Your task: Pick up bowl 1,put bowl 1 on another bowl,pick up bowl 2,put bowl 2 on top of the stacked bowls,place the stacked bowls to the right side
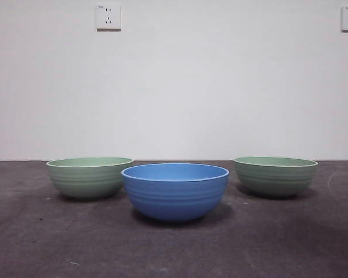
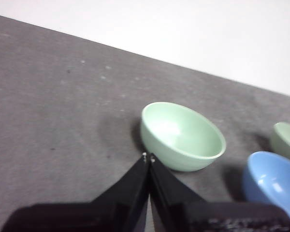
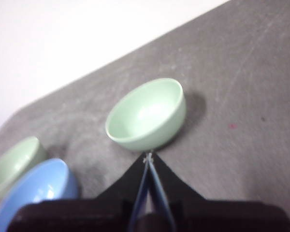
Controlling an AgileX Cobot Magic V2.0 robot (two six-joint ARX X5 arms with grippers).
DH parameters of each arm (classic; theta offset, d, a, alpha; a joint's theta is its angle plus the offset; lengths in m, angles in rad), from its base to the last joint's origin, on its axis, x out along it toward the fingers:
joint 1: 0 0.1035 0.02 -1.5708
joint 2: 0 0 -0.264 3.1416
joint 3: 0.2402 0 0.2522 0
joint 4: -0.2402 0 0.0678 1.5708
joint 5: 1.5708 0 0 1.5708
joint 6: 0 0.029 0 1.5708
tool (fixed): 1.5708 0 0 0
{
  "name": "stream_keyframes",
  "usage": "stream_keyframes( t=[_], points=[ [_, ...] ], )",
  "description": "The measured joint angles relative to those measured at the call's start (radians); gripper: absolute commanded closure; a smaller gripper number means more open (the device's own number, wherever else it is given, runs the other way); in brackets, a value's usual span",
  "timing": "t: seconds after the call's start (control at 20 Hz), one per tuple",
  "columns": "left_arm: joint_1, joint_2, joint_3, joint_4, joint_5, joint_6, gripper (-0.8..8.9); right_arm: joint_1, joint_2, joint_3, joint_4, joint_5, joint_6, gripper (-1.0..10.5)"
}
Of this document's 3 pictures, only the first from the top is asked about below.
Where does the blue ribbed bowl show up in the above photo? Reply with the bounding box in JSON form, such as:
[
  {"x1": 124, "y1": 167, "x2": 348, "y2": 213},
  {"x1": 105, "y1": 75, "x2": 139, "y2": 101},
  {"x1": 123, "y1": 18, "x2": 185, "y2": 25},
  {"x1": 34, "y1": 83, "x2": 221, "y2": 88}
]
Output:
[{"x1": 121, "y1": 163, "x2": 230, "y2": 223}]

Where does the green ribbed bowl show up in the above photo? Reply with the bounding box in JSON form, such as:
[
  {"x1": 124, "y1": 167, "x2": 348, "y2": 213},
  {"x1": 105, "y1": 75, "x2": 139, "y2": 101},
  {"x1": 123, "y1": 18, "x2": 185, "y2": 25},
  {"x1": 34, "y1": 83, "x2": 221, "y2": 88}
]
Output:
[
  {"x1": 45, "y1": 156, "x2": 134, "y2": 200},
  {"x1": 234, "y1": 156, "x2": 319, "y2": 199}
]

